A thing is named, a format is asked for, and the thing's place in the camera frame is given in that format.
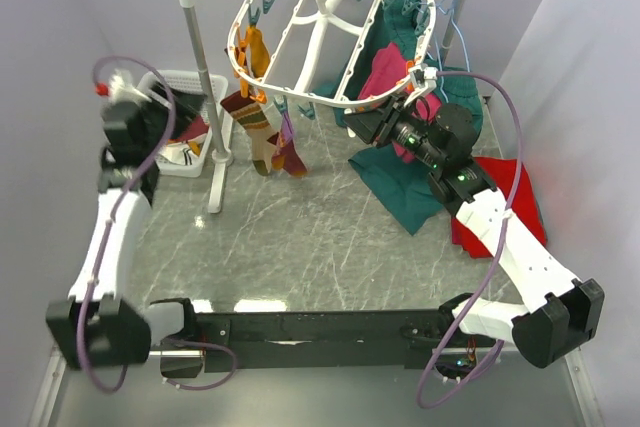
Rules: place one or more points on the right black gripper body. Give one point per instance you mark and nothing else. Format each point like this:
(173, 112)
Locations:
(407, 130)

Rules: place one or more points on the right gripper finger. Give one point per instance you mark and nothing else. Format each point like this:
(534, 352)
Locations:
(368, 135)
(371, 116)

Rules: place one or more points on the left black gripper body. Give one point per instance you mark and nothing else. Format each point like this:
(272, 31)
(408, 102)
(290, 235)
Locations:
(156, 115)

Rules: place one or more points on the white sock black stripes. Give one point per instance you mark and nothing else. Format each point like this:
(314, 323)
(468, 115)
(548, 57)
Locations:
(178, 154)

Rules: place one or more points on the purple orange striped sock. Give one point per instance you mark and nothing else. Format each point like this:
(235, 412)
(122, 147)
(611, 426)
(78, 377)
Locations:
(194, 131)

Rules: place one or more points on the maroon orange striped sock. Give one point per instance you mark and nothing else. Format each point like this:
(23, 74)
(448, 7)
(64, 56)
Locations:
(250, 116)

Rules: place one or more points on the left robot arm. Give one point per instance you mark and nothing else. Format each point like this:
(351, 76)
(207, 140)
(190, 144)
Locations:
(95, 325)

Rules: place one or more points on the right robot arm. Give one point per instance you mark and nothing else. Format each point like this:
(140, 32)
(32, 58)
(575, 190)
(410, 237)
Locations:
(558, 311)

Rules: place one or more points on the white round clip hanger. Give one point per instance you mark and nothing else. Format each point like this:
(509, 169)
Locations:
(314, 46)

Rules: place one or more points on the pink garment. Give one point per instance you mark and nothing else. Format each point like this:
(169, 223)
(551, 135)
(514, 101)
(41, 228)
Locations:
(389, 67)

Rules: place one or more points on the orange sock in basket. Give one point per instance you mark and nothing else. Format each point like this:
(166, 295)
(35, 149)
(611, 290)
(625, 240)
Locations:
(195, 148)

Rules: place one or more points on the green garment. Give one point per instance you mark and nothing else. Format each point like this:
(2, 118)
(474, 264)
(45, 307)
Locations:
(400, 183)

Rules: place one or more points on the yellow hanging sock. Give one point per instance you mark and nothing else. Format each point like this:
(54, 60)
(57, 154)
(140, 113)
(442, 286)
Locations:
(259, 56)

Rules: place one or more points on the black base bar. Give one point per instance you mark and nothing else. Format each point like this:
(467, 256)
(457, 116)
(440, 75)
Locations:
(262, 340)

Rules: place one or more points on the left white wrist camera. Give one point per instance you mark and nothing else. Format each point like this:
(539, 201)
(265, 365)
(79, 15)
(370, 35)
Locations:
(120, 88)

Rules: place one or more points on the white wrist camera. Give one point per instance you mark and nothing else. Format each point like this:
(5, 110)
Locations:
(120, 88)
(423, 79)

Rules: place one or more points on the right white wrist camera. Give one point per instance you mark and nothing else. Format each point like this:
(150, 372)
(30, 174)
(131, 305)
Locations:
(423, 79)

